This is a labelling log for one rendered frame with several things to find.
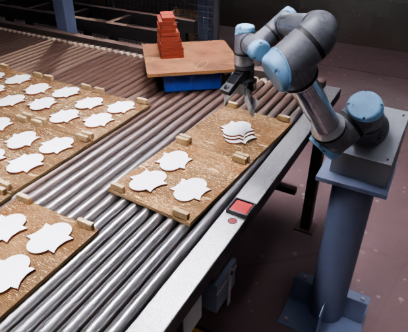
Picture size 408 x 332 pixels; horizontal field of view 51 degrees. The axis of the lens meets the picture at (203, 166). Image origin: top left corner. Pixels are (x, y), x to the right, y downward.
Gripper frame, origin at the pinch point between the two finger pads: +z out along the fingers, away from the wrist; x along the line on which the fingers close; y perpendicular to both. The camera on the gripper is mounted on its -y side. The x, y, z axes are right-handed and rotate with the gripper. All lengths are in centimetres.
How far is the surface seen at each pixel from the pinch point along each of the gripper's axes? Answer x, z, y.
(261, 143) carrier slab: -13.1, 10.0, -0.1
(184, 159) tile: 1.1, 9.1, -31.0
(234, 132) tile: -1.4, 7.4, -3.5
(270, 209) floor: 21, 104, 69
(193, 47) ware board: 73, 0, 50
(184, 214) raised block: -24, 8, -56
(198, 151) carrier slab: 2.2, 10.0, -22.0
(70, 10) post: 185, -5, 41
